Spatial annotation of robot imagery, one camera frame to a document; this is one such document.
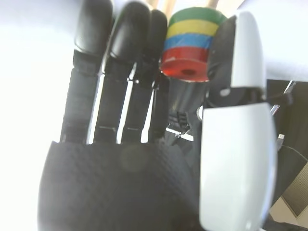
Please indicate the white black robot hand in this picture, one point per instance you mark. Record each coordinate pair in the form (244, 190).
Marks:
(115, 187)

